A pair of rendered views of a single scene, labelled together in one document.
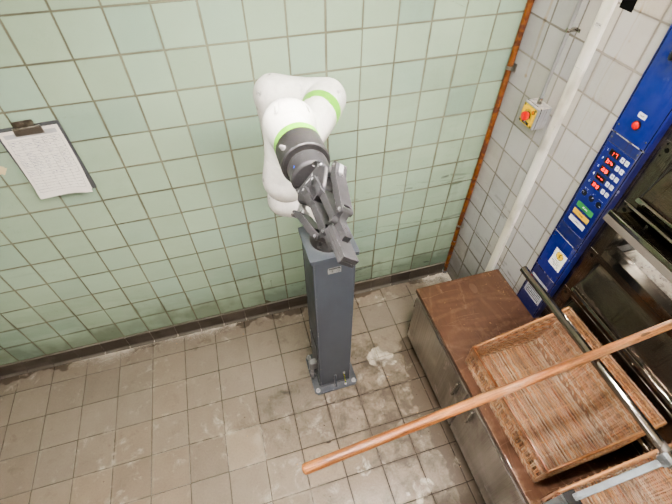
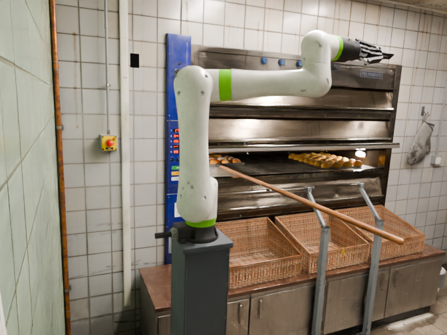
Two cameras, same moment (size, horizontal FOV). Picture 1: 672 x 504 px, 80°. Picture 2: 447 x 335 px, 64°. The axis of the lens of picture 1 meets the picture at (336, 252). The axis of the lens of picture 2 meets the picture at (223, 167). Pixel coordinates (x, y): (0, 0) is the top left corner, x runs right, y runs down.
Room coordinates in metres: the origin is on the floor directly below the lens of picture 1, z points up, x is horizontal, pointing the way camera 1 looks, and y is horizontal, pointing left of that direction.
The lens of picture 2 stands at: (1.23, 1.40, 1.75)
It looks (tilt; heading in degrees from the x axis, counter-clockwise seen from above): 11 degrees down; 263
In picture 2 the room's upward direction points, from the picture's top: 2 degrees clockwise
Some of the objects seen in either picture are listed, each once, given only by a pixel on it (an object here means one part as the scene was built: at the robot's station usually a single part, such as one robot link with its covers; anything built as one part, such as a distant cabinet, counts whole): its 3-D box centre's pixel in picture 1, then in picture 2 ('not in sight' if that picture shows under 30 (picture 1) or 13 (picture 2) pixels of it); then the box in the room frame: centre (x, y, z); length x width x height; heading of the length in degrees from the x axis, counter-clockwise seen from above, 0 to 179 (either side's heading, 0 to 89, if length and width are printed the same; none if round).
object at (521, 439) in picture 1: (552, 388); (250, 248); (0.71, -0.93, 0.72); 0.56 x 0.49 x 0.28; 17
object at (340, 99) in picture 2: not in sight; (306, 96); (0.23, -1.35, 1.80); 1.79 x 0.11 x 0.19; 16
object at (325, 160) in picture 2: not in sight; (324, 159); (-0.20, -1.94, 1.21); 0.61 x 0.48 x 0.06; 106
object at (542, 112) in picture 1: (534, 114); (108, 142); (1.66, -0.89, 1.46); 0.10 x 0.07 x 0.10; 16
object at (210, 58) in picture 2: not in sight; (306, 70); (0.24, -1.38, 1.99); 1.80 x 0.08 x 0.21; 16
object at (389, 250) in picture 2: not in sight; (377, 230); (-0.44, -1.27, 0.72); 0.56 x 0.49 x 0.28; 18
